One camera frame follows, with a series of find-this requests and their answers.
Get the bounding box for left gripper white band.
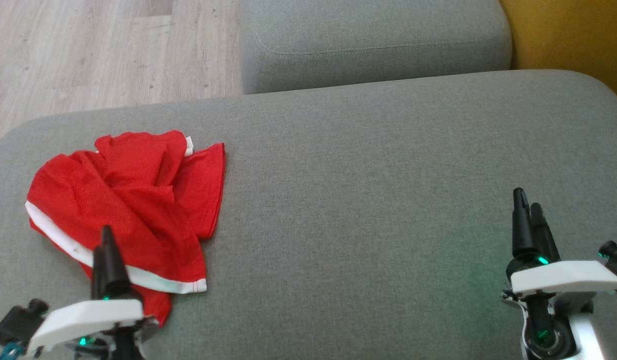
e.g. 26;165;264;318
27;225;157;356

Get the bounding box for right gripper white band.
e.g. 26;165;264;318
505;187;617;298

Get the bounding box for red shorts with white stripes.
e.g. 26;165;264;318
25;150;208;328

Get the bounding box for grey fabric sofa seat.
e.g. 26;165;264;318
0;69;617;360

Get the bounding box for yellow upholstered furniture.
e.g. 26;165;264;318
498;0;617;107

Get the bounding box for grey sofa back cushion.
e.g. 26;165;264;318
240;0;513;95

